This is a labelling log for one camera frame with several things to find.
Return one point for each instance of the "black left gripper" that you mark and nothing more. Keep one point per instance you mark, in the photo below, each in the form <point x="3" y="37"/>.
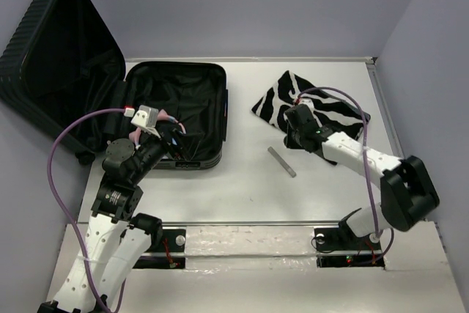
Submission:
<point x="167" y="132"/>

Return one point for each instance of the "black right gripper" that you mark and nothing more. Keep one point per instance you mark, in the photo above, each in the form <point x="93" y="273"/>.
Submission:
<point x="290" y="143"/>

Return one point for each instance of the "zebra print cloth pouch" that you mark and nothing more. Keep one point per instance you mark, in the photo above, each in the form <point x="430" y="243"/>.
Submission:
<point x="332" y="113"/>

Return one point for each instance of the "checkered slim rectangular box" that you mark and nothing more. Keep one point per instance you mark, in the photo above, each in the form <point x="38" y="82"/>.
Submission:
<point x="282" y="162"/>

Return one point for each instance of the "black hard-shell suitcase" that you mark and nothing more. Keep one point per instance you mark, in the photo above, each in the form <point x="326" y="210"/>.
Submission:
<point x="62" y="65"/>

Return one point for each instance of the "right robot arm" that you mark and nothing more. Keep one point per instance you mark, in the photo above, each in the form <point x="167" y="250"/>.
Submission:
<point x="407" y="194"/>

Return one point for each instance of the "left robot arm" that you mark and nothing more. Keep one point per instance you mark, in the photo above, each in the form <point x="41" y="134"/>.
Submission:
<point x="116" y="235"/>

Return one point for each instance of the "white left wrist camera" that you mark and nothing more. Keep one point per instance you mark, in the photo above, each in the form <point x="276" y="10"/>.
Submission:
<point x="146" y="119"/>

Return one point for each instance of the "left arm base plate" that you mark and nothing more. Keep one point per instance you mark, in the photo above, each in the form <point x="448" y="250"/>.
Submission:
<point x="167" y="254"/>

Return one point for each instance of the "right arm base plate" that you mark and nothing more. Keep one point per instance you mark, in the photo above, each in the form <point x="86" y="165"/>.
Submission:
<point x="333" y="252"/>

